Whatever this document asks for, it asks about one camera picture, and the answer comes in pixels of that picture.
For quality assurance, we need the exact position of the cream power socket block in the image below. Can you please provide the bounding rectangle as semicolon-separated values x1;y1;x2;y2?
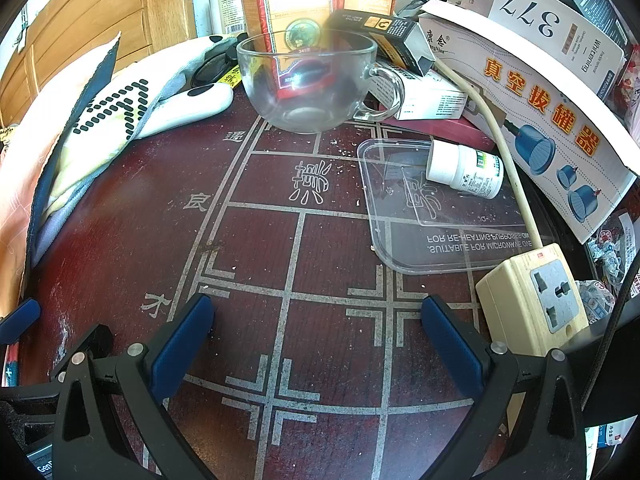
475;242;592;359

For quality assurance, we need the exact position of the white pill bottle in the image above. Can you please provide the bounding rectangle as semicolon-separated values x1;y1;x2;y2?
426;140;505;200

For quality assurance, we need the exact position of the cream power cable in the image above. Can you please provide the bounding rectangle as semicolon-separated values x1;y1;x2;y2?
434;57;547;252

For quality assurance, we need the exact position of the white medicine carton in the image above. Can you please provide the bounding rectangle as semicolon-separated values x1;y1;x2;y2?
369;66;469;121

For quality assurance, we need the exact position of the long white illustrated box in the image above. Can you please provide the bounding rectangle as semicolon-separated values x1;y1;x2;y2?
417;0;639;244

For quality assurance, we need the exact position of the wooden bed headboard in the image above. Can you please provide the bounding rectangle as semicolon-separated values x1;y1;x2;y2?
0;0;194;128

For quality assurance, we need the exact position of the white round jar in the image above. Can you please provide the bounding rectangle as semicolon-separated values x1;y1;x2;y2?
207;0;249;38

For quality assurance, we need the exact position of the pile of wrapped candies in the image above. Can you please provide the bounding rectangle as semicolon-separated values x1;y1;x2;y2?
575;210;640;325

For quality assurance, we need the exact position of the clear glass cup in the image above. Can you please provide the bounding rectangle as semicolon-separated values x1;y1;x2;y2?
236;30;405;135

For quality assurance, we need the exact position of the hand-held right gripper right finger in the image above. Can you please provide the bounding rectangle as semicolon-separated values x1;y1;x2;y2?
420;296;587;480

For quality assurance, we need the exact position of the large red printed box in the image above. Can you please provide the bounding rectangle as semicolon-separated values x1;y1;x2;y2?
237;0;337;103

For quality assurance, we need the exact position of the orange bed sheet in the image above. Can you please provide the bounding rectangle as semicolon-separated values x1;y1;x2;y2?
0;122;63;318

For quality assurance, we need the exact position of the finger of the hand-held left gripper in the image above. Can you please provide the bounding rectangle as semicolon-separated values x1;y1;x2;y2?
0;299;42;346
50;325;115;383

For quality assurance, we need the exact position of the clear plastic lid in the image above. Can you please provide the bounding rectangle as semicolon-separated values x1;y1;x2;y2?
357;138;557;275

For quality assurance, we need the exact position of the dark grey carton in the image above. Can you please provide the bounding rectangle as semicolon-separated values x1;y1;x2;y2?
541;0;632;52

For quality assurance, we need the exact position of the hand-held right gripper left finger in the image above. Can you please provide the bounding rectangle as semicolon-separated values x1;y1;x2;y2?
52;294;215;480

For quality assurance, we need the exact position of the dark red flat box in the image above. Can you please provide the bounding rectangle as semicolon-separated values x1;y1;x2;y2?
395;110;497;157

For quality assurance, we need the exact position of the black carton with orange label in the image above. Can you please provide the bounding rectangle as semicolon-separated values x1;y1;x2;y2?
325;9;437;77

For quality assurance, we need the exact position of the white box with large numerals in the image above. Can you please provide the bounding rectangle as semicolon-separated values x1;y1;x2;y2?
469;0;632;102

